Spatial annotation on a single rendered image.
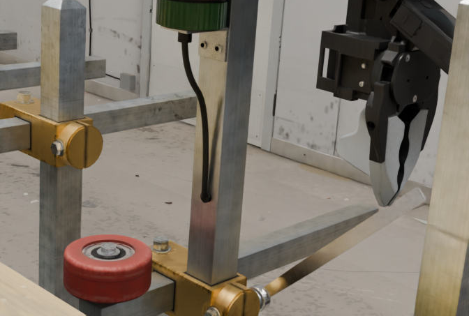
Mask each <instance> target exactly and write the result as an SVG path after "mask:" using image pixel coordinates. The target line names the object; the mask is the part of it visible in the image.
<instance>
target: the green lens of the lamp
mask: <svg viewBox="0 0 469 316"><path fill-rule="evenodd" d="M227 7H228V0H225V1H224V2H222V3H187V2H180V1H171V0H156V23H157V24H159V25H161V26H164V27H170V28H174V29H186V30H198V31H209V30H219V29H224V28H226V17H227Z"/></svg>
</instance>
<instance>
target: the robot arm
mask: <svg viewBox="0 0 469 316"><path fill-rule="evenodd" d="M455 24H456V18H455V17H453V16H452V15H451V14H450V13H448V12H447V11H446V10H445V9H444V8H443V7H442V6H441V5H440V4H438V3H437V2H436V1H435V0H348V8H347V15H346V22H345V24H339V25H334V28H333V29H332V30H326V31H322V35H321V42H320V56H319V62H318V76H317V83H316V88H317V89H321V90H324V91H328V92H332V93H334V95H333V97H337V98H341V99H344V100H349V101H354V100H358V99H362V100H367V102H366V107H365V108H364V109H363V110H362V111H361V114H360V116H359V125H358V129H357V130H356V131H355V132H353V133H348V134H345V135H342V136H340V137H339V138H338V140H337V144H336V149H337V152H338V154H339V156H340V157H341V158H342V159H344V160H345V161H346V162H348V163H350V164H351V165H352V166H354V167H356V168H357V169H358V170H360V171H361V172H363V173H365V174H366V175H367V176H369V177H370V180H371V183H372V188H373V193H374V195H375V198H376V200H377V202H378V205H379V206H382V207H386V206H389V205H390V204H391V203H392V202H393V201H394V200H395V199H396V198H397V196H398V195H399V193H400V192H401V191H402V190H403V188H404V186H405V184H406V182H407V180H408V178H409V177H410V175H411V173H412V171H413V169H414V167H415V165H416V163H417V160H418V158H419V155H420V151H423V149H424V145H425V143H426V139H427V137H428V135H429V131H430V129H431V126H432V123H433V120H434V116H435V114H436V107H437V104H438V86H439V81H440V76H441V74H440V69H442V70H443V71H444V72H445V73H446V74H448V73H449V64H450V59H451V53H452V44H453V39H454V30H455ZM325 48H327V49H329V58H328V65H327V77H323V76H322V73H323V66H324V59H325Z"/></svg>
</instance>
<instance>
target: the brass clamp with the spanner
mask: <svg viewBox="0 0 469 316"><path fill-rule="evenodd" d="M168 245H169V246H170V247H171V251H170V252H168V253H155V252H152V268H151V272H156V273H159V274H161V275H162V276H165V277H166V278H169V279H170V280H172V281H174V301H173V309H172V310H169V311H167V312H164V313H165V314H167V315H169V316H258V315H259V312H260V299H259V296H258V294H257V293H256V292H255V291H254V290H252V289H250V288H248V287H247V277H246V276H243V275H241V274H240V273H237V276H235V277H233V278H229V279H227V280H224V281H222V282H219V283H216V284H214V285H210V284H208V283H206V282H204V281H202V280H200V279H198V278H196V277H194V276H192V275H190V274H188V273H187V261H188V249H187V248H185V247H183V246H180V245H179V244H177V243H175V242H173V241H171V240H169V244H168Z"/></svg>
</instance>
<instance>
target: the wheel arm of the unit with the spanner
mask: <svg viewBox="0 0 469 316"><path fill-rule="evenodd" d="M378 210H379V208H376V207H374V206H371V205H368V204H365V203H363V202H357V203H354V204H351V205H348V206H345V207H343V208H340V209H337V210H334V211H330V212H328V213H324V214H322V215H319V216H316V217H314V218H310V219H308V220H304V221H301V222H299V223H295V224H293V225H289V226H287V227H284V228H281V229H279V230H275V231H273V232H269V233H266V234H263V235H260V236H257V237H255V238H252V239H249V240H246V241H242V242H240V243H239V255H238V265H237V273H240V274H241V275H243V276H246V277H247V280H249V279H251V278H254V277H257V276H260V275H262V274H264V273H267V272H270V271H273V270H274V269H278V268H280V267H282V266H285V265H287V264H291V263H293V262H296V261H298V260H300V259H304V258H305V257H308V256H311V255H312V254H313V253H315V252H317V251H318V250H320V249H321V248H323V247H325V246H326V245H327V244H329V243H331V242H332V241H334V240H335V239H337V238H339V237H340V236H341V235H343V234H345V233H346V232H348V231H349V230H351V229H352V228H354V227H356V226H357V225H358V224H360V223H362V222H363V221H365V220H366V219H368V218H370V217H371V216H372V215H374V214H376V213H377V212H378ZM173 301H174V281H172V280H170V279H169V278H166V277H165V276H162V275H161V274H159V273H156V272H152V273H151V285H150V288H149V290H148V291H147V292H146V293H145V294H143V295H142V296H140V297H138V298H136V299H133V300H131V301H127V302H123V303H92V302H88V301H84V300H82V299H79V311H80V312H81V313H84V314H85V315H86V316H156V315H159V314H161V313H164V312H167V311H169V310H172V309H173Z"/></svg>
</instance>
